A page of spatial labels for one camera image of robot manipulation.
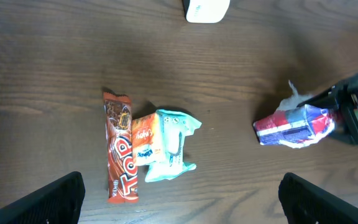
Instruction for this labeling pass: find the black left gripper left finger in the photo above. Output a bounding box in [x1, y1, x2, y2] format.
[0, 171, 85, 224]

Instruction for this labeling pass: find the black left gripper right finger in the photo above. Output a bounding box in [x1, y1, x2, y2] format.
[278, 172, 358, 224]

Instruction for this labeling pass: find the red blue snack packet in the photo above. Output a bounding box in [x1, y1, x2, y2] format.
[253, 82, 335, 149]

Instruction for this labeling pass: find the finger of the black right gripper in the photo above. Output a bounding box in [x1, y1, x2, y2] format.
[297, 85, 342, 109]

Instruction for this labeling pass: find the small orange snack packet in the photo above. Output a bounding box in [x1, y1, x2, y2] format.
[132, 113, 165, 166]

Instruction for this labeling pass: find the teal white snack packet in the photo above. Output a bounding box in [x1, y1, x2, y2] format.
[145, 109, 202, 182]

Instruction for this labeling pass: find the orange Top chocolate bar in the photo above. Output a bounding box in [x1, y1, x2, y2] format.
[103, 92, 139, 203]

